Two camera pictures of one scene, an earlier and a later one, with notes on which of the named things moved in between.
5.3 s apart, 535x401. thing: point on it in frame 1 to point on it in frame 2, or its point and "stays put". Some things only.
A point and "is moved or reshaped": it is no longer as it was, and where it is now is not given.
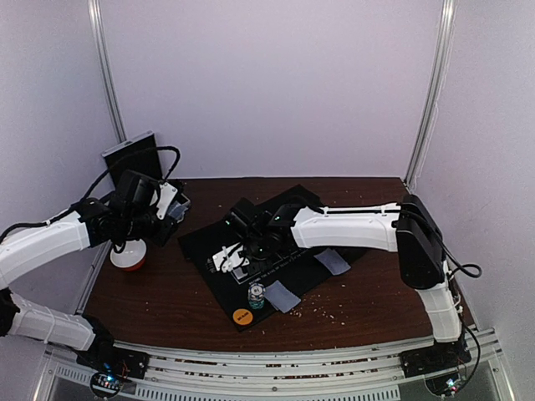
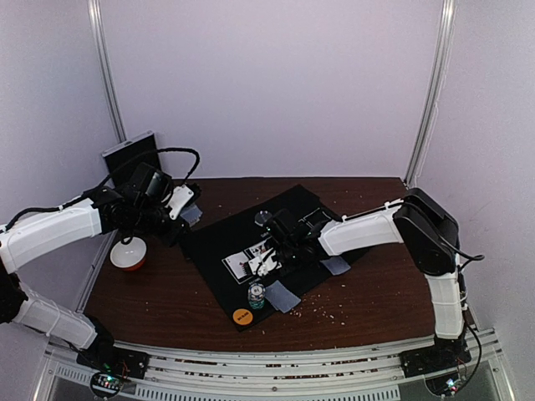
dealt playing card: (281, 297) stays put
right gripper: (241, 244) to (277, 256)
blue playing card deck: (177, 210) is moved or reshaped
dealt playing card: (281, 296) stays put
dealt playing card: (332, 261) stays put
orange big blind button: (242, 317) stays put
